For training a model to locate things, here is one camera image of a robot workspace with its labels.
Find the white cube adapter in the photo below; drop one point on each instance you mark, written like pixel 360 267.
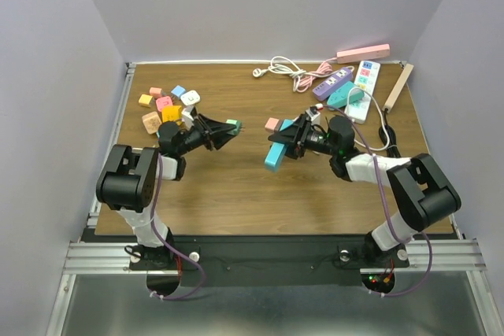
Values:
pixel 191 97

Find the small pink cube adapter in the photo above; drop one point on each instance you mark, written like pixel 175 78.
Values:
pixel 156 92

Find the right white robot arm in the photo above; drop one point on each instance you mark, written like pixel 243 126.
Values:
pixel 422 192

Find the wooden stick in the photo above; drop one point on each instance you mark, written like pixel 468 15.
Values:
pixel 397 89

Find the pink power strip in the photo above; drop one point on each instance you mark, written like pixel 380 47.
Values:
pixel 362 52

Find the mauve plug adapter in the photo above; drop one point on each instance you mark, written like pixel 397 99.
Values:
pixel 272 124

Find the red pink cube adapter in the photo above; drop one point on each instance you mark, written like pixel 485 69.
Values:
pixel 163 102

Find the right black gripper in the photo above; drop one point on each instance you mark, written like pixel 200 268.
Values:
pixel 294 137

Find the small yellow cube adapter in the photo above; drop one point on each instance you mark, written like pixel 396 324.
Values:
pixel 146 100

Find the peach cube plug adapter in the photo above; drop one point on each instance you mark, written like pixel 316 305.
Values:
pixel 151 122

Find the teal power strip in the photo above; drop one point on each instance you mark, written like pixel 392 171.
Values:
pixel 275 156

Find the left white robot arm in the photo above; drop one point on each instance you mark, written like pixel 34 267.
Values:
pixel 128 183

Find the green plug adapter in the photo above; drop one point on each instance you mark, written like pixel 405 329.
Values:
pixel 237 126

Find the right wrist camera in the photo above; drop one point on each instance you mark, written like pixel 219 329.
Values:
pixel 314 115

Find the light blue cube adapter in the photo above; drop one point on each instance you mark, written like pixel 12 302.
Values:
pixel 178 91

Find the yellow cube plug adapter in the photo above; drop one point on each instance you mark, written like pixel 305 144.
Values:
pixel 172 113

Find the green triangular power strip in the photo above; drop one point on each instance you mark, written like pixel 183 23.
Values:
pixel 348 93

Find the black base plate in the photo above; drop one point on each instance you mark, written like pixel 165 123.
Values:
pixel 228 261

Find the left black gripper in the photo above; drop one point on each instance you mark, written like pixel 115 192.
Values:
pixel 212 131

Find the purple power strip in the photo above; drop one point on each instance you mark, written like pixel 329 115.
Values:
pixel 323 81

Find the white multicolour power strip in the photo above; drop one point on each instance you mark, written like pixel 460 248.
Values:
pixel 364 83

